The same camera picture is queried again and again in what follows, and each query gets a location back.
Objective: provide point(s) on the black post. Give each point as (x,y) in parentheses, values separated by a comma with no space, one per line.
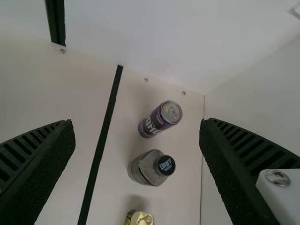
(56,21)

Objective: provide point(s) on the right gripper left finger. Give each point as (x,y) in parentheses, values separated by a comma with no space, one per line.
(35,164)

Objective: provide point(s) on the rectangular tin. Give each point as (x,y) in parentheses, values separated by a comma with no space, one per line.
(138,219)

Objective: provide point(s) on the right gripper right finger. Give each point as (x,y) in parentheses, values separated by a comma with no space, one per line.
(239,168)

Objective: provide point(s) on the black strip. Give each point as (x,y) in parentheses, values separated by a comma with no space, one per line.
(104,131)

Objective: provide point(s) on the dark coffee bottle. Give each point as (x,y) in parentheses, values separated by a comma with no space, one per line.
(145,168)

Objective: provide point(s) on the purple can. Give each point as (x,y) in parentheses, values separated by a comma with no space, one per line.
(154,122)

